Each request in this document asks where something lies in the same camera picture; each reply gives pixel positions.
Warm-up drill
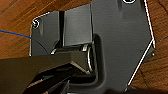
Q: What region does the thin blue cable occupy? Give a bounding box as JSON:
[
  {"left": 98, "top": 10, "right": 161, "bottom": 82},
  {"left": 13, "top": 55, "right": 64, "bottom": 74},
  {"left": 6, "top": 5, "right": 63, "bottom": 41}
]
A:
[{"left": 0, "top": 29, "right": 51, "bottom": 54}]

